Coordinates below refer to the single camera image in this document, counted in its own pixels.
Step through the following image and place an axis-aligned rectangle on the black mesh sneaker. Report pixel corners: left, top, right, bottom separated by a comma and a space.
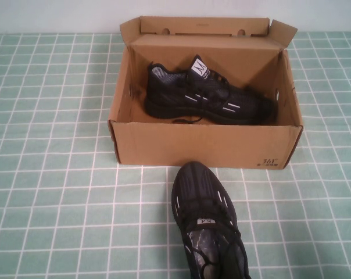
170, 161, 253, 279
145, 54, 278, 126

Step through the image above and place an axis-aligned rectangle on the brown cardboard shoe box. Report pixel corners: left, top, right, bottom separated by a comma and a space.
108, 16, 304, 170

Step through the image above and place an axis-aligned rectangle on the green checked tablecloth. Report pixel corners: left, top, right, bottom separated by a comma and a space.
0, 31, 351, 279

